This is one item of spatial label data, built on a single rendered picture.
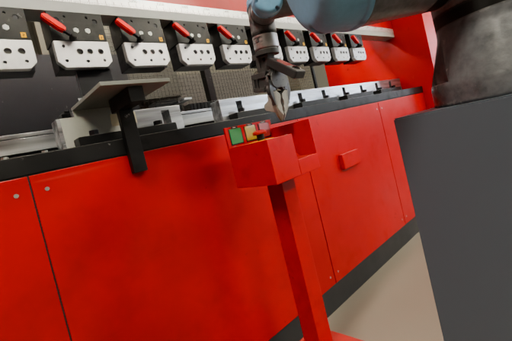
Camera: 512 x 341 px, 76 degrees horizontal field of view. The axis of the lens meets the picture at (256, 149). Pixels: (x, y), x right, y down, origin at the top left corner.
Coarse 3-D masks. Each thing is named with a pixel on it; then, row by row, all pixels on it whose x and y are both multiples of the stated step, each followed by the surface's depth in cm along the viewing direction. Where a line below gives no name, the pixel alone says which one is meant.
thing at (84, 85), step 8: (80, 72) 98; (88, 72) 100; (96, 72) 101; (104, 72) 103; (80, 80) 98; (88, 80) 100; (96, 80) 101; (104, 80) 103; (112, 80) 104; (80, 88) 98; (88, 88) 99
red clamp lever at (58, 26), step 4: (40, 16) 88; (44, 16) 88; (48, 16) 88; (44, 20) 88; (48, 20) 88; (52, 20) 89; (52, 24) 89; (56, 24) 89; (60, 24) 90; (56, 28) 90; (60, 28) 90; (64, 28) 90; (64, 32) 91; (68, 32) 91; (72, 32) 91; (76, 32) 92; (72, 36) 91; (76, 36) 92; (72, 40) 93
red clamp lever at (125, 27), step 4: (116, 20) 101; (120, 20) 101; (120, 24) 101; (124, 24) 102; (128, 24) 103; (124, 28) 103; (128, 28) 103; (132, 28) 103; (128, 32) 104; (132, 32) 104; (136, 36) 105; (140, 36) 105; (144, 36) 105; (136, 40) 108; (140, 40) 106
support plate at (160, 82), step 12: (96, 84) 77; (108, 84) 77; (120, 84) 79; (132, 84) 81; (144, 84) 84; (156, 84) 88; (84, 96) 85; (96, 96) 84; (108, 96) 87; (72, 108) 94; (84, 108) 95; (96, 108) 99
